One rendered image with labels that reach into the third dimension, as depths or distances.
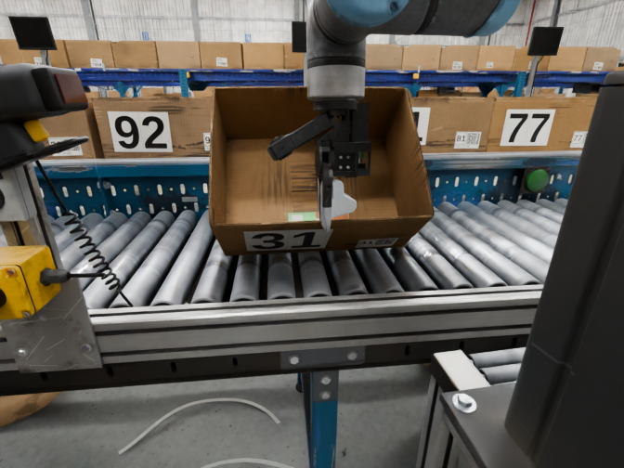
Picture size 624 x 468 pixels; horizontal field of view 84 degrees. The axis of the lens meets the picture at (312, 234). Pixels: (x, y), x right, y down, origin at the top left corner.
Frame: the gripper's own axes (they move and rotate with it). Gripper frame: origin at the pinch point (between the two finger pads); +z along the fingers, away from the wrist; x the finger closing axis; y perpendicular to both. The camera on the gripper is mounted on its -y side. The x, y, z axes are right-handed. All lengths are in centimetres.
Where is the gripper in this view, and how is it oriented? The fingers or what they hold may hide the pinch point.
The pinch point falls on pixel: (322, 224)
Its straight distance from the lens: 60.8
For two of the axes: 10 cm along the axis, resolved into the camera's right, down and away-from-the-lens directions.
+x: -1.0, -2.8, 9.6
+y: 9.9, -0.4, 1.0
